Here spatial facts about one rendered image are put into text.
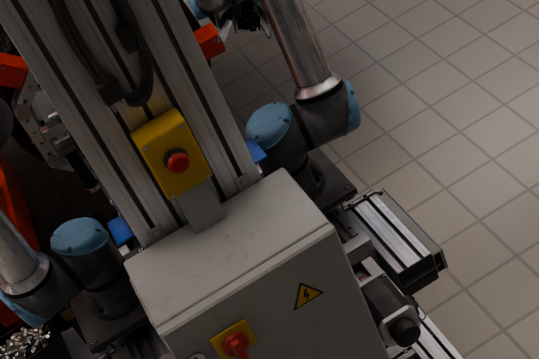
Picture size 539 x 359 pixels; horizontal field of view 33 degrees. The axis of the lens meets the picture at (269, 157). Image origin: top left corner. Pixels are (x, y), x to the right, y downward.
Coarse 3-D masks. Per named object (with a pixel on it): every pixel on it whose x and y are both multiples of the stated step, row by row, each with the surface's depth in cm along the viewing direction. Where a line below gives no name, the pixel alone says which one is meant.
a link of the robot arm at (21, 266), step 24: (0, 216) 184; (0, 240) 185; (24, 240) 192; (0, 264) 189; (24, 264) 192; (48, 264) 197; (24, 288) 193; (48, 288) 197; (72, 288) 201; (24, 312) 196; (48, 312) 199
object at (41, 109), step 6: (36, 90) 273; (42, 90) 274; (36, 102) 293; (42, 102) 299; (30, 108) 274; (36, 108) 287; (42, 108) 294; (48, 108) 299; (54, 108) 302; (36, 114) 281; (42, 114) 289; (42, 120) 281; (78, 150) 287
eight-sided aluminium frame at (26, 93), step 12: (24, 84) 259; (36, 84) 260; (24, 96) 261; (24, 108) 263; (24, 120) 265; (36, 120) 272; (36, 132) 270; (36, 144) 271; (48, 144) 273; (48, 156) 275; (60, 156) 277; (84, 156) 284; (60, 168) 278; (72, 168) 280
